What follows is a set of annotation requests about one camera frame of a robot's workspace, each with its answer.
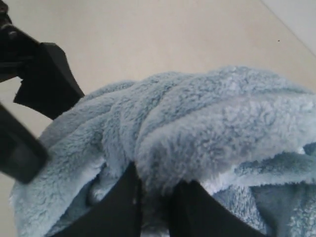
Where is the light blue fluffy towel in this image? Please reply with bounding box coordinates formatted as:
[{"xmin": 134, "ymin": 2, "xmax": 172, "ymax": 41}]
[{"xmin": 10, "ymin": 66, "xmax": 316, "ymax": 237}]

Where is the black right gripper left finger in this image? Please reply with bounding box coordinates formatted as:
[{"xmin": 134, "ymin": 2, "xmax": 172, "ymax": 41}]
[{"xmin": 58, "ymin": 163, "xmax": 142, "ymax": 237}]

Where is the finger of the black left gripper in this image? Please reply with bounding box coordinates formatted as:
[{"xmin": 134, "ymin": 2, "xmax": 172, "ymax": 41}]
[
  {"xmin": 13, "ymin": 43, "xmax": 84, "ymax": 119},
  {"xmin": 0, "ymin": 105, "xmax": 47, "ymax": 184}
]

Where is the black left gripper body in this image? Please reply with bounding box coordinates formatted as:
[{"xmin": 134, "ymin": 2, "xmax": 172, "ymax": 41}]
[{"xmin": 0, "ymin": 1, "xmax": 41, "ymax": 82}]

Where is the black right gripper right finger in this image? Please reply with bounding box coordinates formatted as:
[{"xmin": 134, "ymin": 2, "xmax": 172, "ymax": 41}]
[{"xmin": 169, "ymin": 180, "xmax": 244, "ymax": 237}]

